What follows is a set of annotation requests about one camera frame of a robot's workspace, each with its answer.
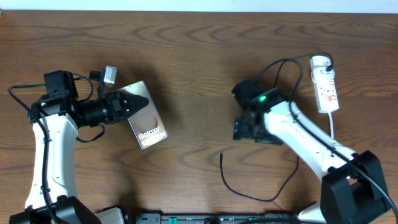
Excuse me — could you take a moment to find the black USB charging cable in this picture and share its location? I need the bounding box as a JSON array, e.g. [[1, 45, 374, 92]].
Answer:
[[219, 52, 335, 203]]

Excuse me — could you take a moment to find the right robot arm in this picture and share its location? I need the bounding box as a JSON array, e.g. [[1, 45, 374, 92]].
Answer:
[[232, 80, 396, 223]]

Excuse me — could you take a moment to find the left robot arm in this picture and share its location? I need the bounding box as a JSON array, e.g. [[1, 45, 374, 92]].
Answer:
[[9, 70, 149, 223]]

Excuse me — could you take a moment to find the white charger plug adapter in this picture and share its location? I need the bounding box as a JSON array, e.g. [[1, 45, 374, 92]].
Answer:
[[310, 55, 331, 70]]

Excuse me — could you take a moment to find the white power strip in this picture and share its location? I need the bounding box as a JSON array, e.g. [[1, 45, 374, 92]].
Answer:
[[311, 67, 340, 113]]

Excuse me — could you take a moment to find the white power strip cord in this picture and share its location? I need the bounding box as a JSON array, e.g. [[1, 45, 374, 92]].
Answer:
[[327, 112, 336, 139]]

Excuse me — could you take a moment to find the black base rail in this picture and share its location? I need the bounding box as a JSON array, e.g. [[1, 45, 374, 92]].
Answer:
[[95, 206, 300, 224]]

